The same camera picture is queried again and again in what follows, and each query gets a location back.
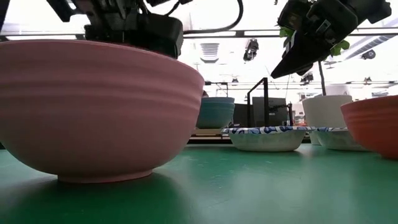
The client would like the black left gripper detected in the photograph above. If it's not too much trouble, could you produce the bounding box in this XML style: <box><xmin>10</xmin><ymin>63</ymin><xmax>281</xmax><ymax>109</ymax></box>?
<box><xmin>74</xmin><ymin>0</ymin><xmax>185</xmax><ymax>60</ymax></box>

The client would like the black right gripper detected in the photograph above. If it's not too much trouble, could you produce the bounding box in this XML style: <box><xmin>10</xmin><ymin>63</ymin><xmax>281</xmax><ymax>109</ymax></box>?
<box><xmin>269</xmin><ymin>0</ymin><xmax>359</xmax><ymax>80</ymax></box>

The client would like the blue patterned paper bowl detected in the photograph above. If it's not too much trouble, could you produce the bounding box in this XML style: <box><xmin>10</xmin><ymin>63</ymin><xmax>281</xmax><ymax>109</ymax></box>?
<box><xmin>221</xmin><ymin>126</ymin><xmax>315</xmax><ymax>152</ymax></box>
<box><xmin>312</xmin><ymin>126</ymin><xmax>371</xmax><ymax>152</ymax></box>

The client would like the blue plastic bowl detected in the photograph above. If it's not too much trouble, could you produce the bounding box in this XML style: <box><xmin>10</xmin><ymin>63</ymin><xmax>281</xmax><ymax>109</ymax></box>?
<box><xmin>201</xmin><ymin>96</ymin><xmax>236</xmax><ymax>106</ymax></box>

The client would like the red plastic bowl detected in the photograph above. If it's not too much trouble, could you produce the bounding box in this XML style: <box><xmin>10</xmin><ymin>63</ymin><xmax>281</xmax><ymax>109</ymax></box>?
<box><xmin>340</xmin><ymin>95</ymin><xmax>398</xmax><ymax>161</ymax></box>

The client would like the pink plastic bowl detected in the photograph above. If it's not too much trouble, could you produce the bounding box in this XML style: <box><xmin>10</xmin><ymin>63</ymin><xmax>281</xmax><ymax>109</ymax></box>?
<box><xmin>0</xmin><ymin>39</ymin><xmax>205</xmax><ymax>184</ymax></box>

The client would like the green plastic bowl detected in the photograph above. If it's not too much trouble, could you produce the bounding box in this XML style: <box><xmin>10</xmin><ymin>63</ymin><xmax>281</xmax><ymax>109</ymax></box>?
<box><xmin>195</xmin><ymin>103</ymin><xmax>236</xmax><ymax>129</ymax></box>

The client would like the small green leafy tree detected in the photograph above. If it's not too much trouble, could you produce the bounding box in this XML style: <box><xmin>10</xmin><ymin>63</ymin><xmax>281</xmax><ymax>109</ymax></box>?
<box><xmin>278</xmin><ymin>26</ymin><xmax>351</xmax><ymax>96</ymax></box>

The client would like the white plant pot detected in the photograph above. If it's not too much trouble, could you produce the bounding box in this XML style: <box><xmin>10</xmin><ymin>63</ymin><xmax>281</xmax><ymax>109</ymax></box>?
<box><xmin>302</xmin><ymin>95</ymin><xmax>353</xmax><ymax>146</ymax></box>

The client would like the dark background monitor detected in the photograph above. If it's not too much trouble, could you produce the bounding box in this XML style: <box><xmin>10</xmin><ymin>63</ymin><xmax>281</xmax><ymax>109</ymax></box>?
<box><xmin>251</xmin><ymin>96</ymin><xmax>289</xmax><ymax>128</ymax></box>

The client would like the black overhead beam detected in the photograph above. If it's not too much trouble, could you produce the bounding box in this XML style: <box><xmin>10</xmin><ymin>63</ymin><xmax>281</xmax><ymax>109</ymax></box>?
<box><xmin>0</xmin><ymin>29</ymin><xmax>398</xmax><ymax>40</ymax></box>

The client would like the green table mat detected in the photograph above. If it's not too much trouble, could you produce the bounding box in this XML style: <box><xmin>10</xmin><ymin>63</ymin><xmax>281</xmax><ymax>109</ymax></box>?
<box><xmin>0</xmin><ymin>142</ymin><xmax>398</xmax><ymax>224</ymax></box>

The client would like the wooden shelf with black frame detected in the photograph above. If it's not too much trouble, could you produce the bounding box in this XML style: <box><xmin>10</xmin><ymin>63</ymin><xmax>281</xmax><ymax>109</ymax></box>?
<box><xmin>188</xmin><ymin>77</ymin><xmax>271</xmax><ymax>144</ymax></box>

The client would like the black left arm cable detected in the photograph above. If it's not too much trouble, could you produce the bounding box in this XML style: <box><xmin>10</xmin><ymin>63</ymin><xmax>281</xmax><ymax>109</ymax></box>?
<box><xmin>164</xmin><ymin>0</ymin><xmax>244</xmax><ymax>35</ymax></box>

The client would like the black metal table frame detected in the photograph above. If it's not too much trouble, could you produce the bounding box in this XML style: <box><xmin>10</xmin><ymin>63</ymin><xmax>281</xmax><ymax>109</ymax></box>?
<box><xmin>188</xmin><ymin>136</ymin><xmax>312</xmax><ymax>145</ymax></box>

